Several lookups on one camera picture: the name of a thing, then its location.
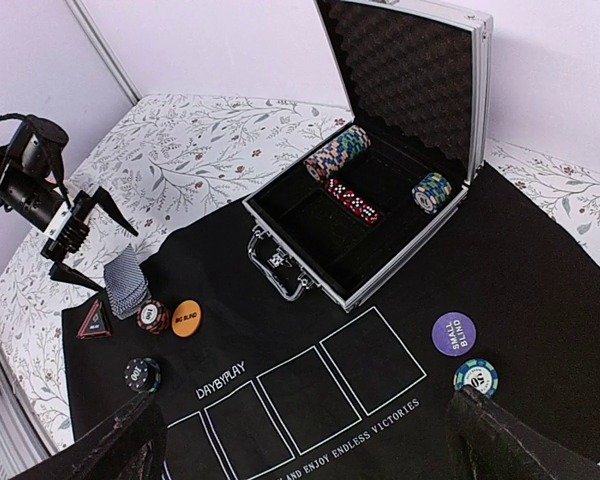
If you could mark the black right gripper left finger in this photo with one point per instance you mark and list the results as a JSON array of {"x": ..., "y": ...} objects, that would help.
[{"x": 128, "y": 444}]

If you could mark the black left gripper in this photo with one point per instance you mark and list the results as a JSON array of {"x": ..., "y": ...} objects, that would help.
[{"x": 32, "y": 184}]

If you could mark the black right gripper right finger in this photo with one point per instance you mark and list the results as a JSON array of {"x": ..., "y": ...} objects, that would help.
[{"x": 487, "y": 442}]

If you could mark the green blue chip stack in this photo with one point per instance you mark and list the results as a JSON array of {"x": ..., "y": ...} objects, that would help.
[{"x": 479, "y": 374}]

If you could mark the blue playing card deck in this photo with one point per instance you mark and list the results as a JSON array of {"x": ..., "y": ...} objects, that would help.
[{"x": 125, "y": 283}]

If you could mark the black and green chip stack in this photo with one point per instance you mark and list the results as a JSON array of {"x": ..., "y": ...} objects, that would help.
[{"x": 142, "y": 375}]

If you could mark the orange black chip stack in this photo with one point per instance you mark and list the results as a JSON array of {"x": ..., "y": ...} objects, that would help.
[{"x": 153, "y": 316}]

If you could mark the purple small blind button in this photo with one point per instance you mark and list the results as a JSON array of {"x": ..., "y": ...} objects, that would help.
[{"x": 454, "y": 334}]

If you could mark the orange big blind button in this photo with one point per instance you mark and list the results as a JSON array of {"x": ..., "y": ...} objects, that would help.
[{"x": 186, "y": 318}]

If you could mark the triangular all in button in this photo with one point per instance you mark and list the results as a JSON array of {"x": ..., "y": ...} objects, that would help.
[{"x": 96, "y": 323}]

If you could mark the black poker table mat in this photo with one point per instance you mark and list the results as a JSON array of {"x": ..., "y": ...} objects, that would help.
[{"x": 271, "y": 389}]

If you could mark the orange and blue chip row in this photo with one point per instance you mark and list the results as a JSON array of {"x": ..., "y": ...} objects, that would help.
[{"x": 333, "y": 155}]

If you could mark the green blue black chip row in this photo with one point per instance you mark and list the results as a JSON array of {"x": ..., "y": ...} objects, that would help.
[{"x": 432, "y": 192}]

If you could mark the red dice row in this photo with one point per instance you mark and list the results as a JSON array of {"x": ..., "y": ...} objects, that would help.
[{"x": 352, "y": 202}]

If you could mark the aluminium poker chip case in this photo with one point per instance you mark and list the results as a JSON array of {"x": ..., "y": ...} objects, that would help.
[{"x": 417, "y": 78}]

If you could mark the front aluminium rail base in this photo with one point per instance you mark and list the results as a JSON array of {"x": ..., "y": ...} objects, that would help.
[{"x": 21, "y": 446}]

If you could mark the left aluminium frame post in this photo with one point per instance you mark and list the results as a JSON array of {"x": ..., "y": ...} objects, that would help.
[{"x": 97, "y": 39}]

